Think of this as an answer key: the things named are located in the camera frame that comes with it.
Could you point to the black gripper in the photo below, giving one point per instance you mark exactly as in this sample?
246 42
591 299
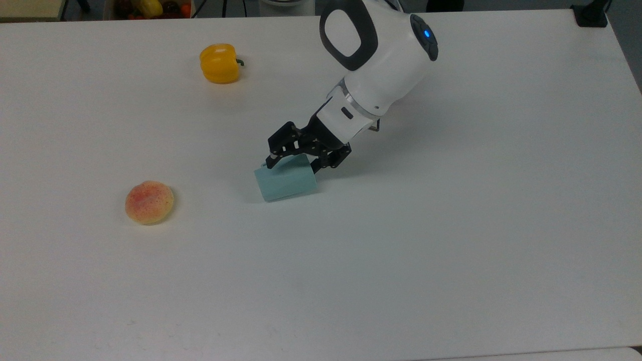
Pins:
323 138

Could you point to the teal faceted mug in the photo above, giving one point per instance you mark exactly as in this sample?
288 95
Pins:
286 183

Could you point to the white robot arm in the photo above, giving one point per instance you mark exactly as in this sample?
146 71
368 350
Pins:
386 65

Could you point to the yellow bell pepper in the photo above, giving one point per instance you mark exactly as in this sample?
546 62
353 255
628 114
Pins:
219 63

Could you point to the pale yellow-pink peach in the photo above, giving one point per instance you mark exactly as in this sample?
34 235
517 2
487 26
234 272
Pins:
149 202

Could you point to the box of assorted fruit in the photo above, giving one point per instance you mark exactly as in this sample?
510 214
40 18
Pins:
150 8

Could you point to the beige wooden board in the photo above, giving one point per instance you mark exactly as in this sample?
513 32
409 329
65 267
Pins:
30 9

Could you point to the black corner table clamp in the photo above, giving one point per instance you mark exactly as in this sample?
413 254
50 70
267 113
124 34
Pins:
591 14

